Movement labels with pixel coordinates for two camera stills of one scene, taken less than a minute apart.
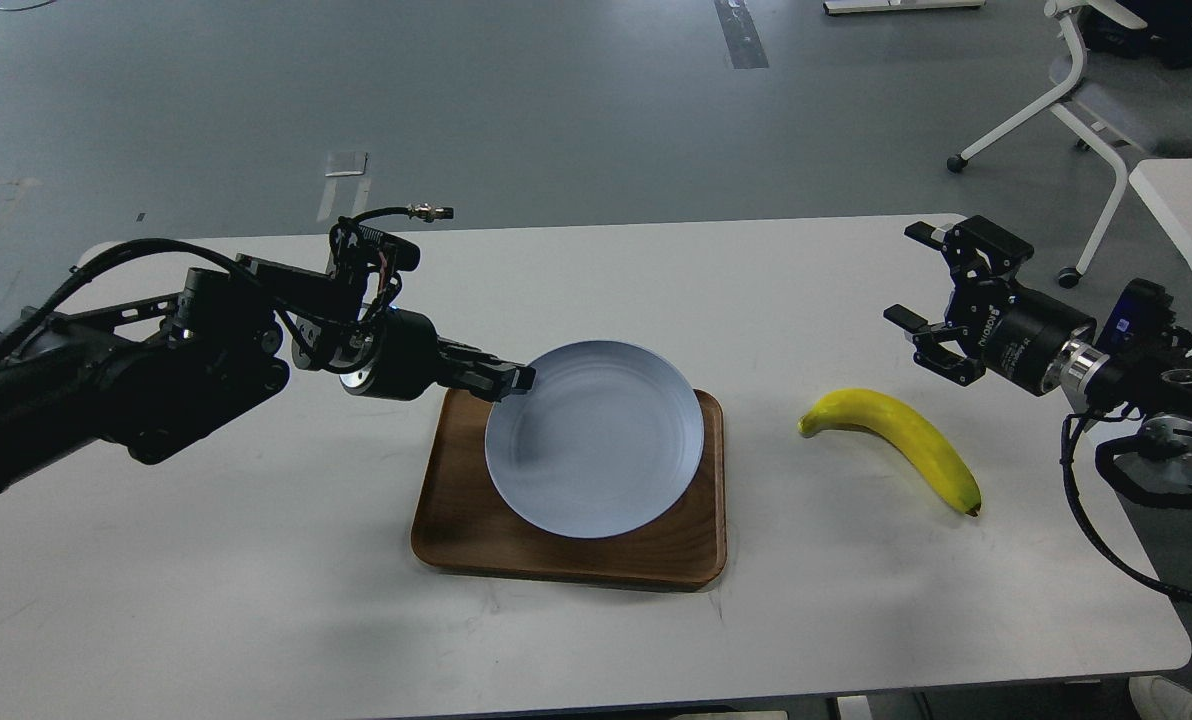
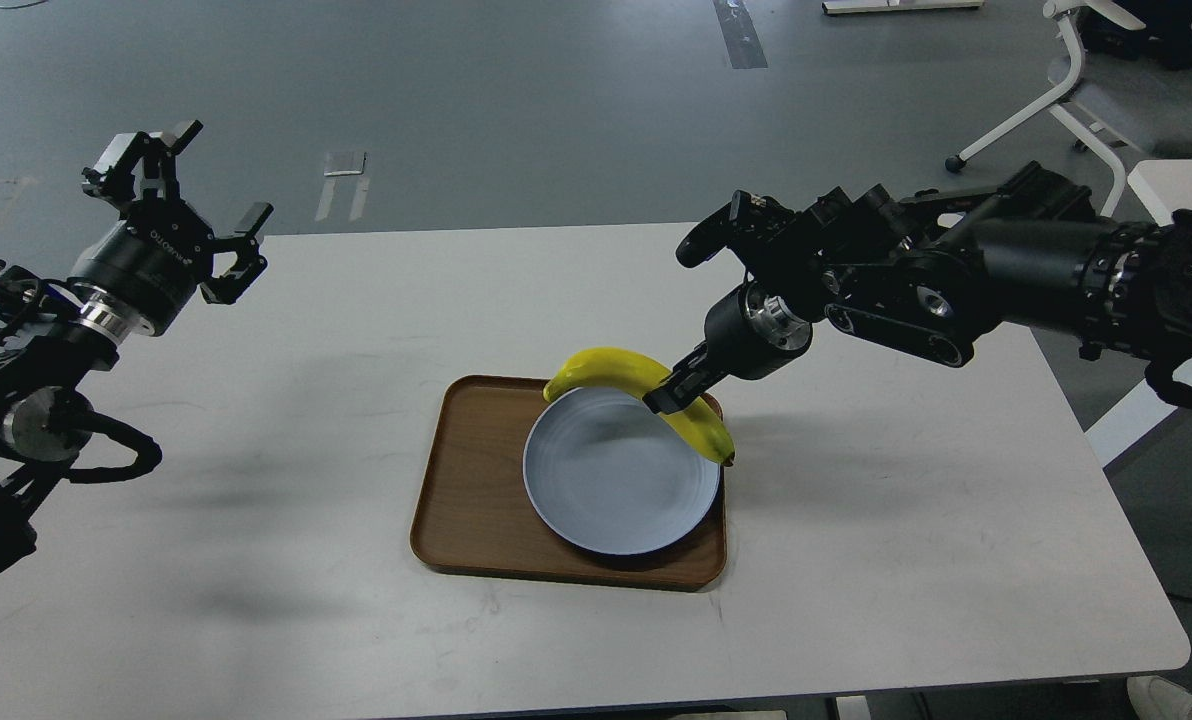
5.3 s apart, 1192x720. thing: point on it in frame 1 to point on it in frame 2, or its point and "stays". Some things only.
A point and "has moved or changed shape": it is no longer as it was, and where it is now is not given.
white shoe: x=1157 y=698 stays
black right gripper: x=1021 y=330 to x=751 y=335
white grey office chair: x=1125 y=97 stays
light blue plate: x=608 y=441 has moved or changed shape
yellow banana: x=889 y=417 to x=641 y=372
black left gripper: x=405 y=364 to x=141 y=276
